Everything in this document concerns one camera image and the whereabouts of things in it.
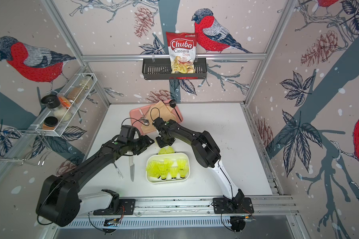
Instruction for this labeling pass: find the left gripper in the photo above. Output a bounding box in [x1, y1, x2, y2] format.
[127, 134, 156, 154]

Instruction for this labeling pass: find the white storage box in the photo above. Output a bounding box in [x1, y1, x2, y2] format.
[146, 152, 190, 184]

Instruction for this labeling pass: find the yellow shuttlecock four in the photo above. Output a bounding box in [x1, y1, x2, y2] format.
[164, 158, 174, 169]

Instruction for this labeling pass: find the yellow shuttlecock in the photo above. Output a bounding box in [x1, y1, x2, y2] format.
[146, 161, 161, 179]

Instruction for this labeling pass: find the yellow shuttlecock five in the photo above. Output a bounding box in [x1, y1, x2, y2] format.
[157, 162, 169, 180]

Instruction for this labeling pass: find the yellow shuttlecock two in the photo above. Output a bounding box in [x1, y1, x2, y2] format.
[177, 159, 189, 179]

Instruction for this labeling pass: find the yellow shuttlecock three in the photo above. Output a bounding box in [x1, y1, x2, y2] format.
[169, 167, 179, 180]

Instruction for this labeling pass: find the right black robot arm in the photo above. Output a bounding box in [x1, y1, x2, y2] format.
[153, 117, 245, 209]

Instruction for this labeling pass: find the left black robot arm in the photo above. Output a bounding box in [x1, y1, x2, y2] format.
[36, 125, 154, 227]

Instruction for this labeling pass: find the yellow shuttlecock eight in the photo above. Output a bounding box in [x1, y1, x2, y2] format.
[158, 146, 175, 154]

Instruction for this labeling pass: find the kitchen knife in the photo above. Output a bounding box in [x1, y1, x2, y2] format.
[129, 156, 135, 182]

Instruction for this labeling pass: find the yellow cloth napkin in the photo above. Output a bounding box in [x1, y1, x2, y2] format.
[141, 101, 177, 134]

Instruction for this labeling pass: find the pink plastic tray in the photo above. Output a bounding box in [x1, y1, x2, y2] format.
[130, 100, 183, 135]

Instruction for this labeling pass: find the white pen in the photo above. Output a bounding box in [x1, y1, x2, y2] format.
[113, 163, 123, 179]

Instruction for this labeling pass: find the black ladle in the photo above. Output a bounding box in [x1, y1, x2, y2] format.
[169, 99, 182, 122]

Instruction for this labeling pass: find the tall spice bottle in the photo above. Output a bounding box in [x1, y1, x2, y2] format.
[66, 75, 93, 103]

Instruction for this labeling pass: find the chuba cassava chips bag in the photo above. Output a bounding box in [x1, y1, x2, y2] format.
[166, 32, 197, 74]

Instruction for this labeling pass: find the small orange spice jar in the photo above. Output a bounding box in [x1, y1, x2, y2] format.
[41, 116, 59, 130]

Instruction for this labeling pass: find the black lid spice jar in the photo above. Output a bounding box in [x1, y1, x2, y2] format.
[41, 95, 72, 121]

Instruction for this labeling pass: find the white handled spoon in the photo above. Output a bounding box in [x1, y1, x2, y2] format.
[139, 108, 150, 126]

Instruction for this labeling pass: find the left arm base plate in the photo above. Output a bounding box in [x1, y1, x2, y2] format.
[93, 199, 136, 216]

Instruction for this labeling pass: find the black wall basket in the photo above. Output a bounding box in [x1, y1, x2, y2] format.
[142, 58, 207, 80]

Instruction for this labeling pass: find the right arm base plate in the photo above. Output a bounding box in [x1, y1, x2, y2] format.
[212, 197, 254, 214]

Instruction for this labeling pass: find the clear wall shelf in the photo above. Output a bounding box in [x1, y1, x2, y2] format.
[30, 73, 97, 137]

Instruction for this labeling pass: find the wire hook rack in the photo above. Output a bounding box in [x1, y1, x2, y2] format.
[0, 127, 52, 167]

